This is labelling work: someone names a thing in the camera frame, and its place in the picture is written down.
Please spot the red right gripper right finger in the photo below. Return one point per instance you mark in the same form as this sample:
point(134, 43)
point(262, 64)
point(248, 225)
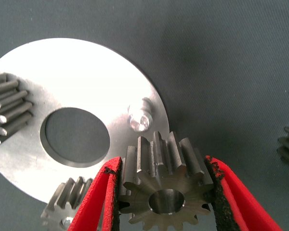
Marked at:
point(240, 207)

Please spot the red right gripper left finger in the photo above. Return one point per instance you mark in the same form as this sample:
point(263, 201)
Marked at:
point(91, 204)

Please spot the dark steel gear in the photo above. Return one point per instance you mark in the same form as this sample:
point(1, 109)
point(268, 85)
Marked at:
point(163, 178)

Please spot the small silver steel gear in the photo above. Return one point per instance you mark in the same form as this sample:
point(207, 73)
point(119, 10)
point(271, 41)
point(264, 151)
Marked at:
point(65, 199)
point(12, 101)

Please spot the round metal plate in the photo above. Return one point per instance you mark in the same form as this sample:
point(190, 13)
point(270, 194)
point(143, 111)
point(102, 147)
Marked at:
point(74, 72)

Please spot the dark grey table cloth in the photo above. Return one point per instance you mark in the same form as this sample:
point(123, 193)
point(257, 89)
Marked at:
point(219, 48)

